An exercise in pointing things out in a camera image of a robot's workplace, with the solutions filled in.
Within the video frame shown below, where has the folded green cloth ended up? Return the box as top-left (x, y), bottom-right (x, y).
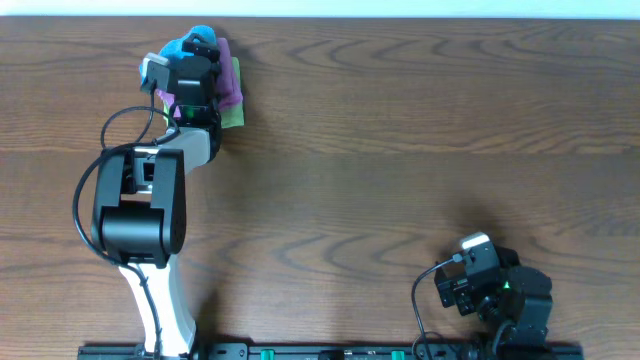
top-left (162, 56), bottom-right (246, 130)

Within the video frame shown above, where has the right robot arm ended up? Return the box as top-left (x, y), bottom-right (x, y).
top-left (435, 266), bottom-right (554, 360)

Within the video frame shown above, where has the blue microfiber cloth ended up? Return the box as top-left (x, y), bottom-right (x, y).
top-left (139, 25), bottom-right (220, 92)

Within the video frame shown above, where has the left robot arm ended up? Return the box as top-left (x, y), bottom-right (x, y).
top-left (79, 32), bottom-right (223, 359)

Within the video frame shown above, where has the folded purple cloth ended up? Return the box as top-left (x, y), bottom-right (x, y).
top-left (156, 35), bottom-right (233, 111)

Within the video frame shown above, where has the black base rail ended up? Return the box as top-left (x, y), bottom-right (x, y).
top-left (77, 341), bottom-right (585, 360)

